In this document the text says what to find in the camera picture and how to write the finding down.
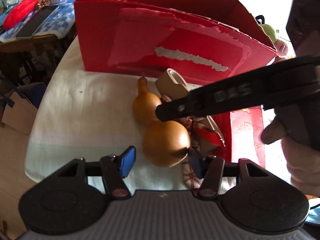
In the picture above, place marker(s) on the dark wooden side table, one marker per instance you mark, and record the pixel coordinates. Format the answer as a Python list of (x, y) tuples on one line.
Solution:
[(33, 60)]

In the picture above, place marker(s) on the green bug plush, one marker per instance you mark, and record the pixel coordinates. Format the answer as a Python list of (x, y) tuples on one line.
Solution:
[(269, 31)]

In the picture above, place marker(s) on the person's right hand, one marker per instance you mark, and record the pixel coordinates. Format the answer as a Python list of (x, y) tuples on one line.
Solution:
[(302, 161)]

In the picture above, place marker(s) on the brown calabash gourd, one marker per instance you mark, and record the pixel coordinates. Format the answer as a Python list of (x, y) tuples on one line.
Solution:
[(165, 144)]

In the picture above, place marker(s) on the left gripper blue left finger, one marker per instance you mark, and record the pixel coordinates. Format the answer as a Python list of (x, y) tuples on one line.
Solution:
[(127, 161)]

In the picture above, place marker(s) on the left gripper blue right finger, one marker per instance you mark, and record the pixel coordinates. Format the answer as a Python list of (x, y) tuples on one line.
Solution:
[(197, 162)]

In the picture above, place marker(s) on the red glasses case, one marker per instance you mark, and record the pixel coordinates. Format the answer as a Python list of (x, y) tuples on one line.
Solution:
[(19, 13)]

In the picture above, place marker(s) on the small red gift box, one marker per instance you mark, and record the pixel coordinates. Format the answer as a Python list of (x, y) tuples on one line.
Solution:
[(241, 130)]

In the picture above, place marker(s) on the cardboard boxes on floor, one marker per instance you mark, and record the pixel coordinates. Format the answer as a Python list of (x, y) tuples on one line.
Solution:
[(19, 105)]

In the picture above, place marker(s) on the pink pig plush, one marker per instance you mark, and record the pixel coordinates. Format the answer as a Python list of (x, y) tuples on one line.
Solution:
[(281, 47)]

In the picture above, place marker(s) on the black smartphone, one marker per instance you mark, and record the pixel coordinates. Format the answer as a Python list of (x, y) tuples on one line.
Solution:
[(31, 27)]

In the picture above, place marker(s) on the pale green bed sheet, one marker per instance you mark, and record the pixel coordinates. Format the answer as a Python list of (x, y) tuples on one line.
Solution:
[(89, 115)]

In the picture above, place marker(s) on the large red cardboard box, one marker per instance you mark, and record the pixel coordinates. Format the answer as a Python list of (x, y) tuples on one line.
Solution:
[(203, 40)]

